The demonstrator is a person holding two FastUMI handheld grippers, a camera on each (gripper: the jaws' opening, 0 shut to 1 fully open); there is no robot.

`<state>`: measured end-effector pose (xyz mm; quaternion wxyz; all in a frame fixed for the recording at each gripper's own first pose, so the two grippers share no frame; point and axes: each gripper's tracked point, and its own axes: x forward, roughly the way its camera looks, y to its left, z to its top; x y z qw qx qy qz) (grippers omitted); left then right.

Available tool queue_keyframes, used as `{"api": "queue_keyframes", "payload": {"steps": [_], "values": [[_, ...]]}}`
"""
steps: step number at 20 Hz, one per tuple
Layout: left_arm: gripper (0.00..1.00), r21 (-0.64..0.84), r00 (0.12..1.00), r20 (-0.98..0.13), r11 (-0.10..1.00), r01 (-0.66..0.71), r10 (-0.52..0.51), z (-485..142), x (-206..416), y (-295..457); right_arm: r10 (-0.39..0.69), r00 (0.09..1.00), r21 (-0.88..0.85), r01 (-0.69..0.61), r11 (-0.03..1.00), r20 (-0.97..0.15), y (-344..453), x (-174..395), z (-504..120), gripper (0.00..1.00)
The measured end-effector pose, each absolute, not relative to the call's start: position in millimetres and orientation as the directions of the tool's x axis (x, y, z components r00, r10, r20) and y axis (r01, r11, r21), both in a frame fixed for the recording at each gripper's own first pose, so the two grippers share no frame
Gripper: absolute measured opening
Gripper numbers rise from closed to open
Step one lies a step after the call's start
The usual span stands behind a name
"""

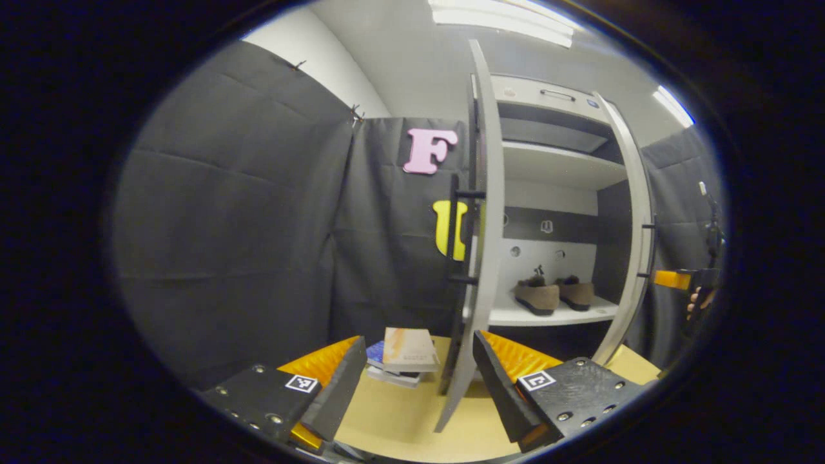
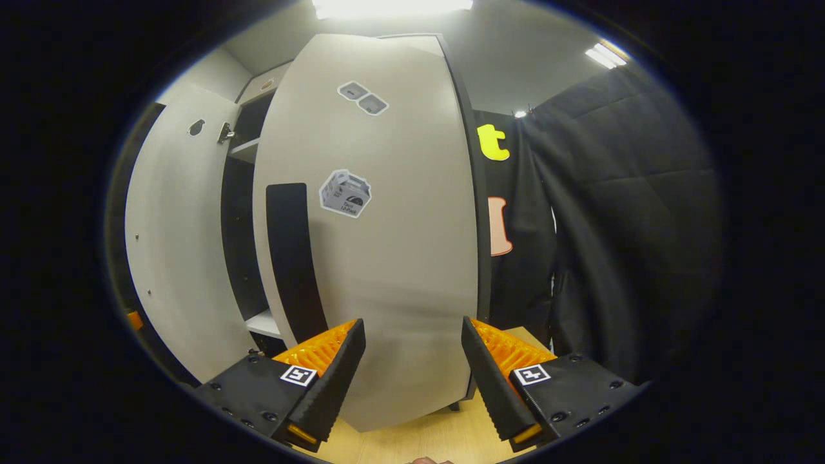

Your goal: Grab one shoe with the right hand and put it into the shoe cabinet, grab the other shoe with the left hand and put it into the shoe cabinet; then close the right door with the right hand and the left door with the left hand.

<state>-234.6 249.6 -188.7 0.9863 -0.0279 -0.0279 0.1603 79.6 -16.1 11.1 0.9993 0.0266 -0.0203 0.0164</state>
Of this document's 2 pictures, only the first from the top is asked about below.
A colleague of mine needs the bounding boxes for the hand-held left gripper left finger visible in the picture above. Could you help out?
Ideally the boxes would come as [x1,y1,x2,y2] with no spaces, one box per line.
[200,335,369,455]

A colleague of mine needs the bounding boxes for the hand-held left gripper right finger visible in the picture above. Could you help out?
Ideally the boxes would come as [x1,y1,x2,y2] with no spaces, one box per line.
[472,330,648,453]

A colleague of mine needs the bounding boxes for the white shoe cabinet door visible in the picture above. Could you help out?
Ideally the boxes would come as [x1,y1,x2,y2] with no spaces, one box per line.
[590,90,657,366]
[433,39,508,434]

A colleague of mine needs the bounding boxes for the brown fuzzy shoe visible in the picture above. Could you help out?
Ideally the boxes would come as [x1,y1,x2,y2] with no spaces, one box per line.
[556,275,596,313]
[513,275,561,317]

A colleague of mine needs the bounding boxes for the white shoe cabinet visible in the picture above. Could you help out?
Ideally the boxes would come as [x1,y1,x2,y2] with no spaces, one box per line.
[487,73,645,362]

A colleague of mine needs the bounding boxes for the white cabinet drawer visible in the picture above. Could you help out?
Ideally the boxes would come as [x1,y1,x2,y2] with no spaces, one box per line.
[490,73,610,123]

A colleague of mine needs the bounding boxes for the white book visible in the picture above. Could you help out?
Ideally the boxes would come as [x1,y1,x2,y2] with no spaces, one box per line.
[366,365,424,389]

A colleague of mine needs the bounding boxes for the black backdrop cloth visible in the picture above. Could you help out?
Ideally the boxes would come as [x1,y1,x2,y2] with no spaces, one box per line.
[111,40,483,391]
[626,126,728,374]

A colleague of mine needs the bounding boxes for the beige book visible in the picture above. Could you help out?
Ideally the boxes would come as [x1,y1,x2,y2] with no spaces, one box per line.
[382,327,442,374]

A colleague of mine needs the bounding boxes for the ceiling light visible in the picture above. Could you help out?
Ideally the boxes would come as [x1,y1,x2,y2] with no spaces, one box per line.
[427,0,584,50]
[651,84,697,128]

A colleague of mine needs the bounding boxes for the black door handle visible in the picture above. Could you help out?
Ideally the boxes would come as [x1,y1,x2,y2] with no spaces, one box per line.
[637,222,657,279]
[445,173,489,289]

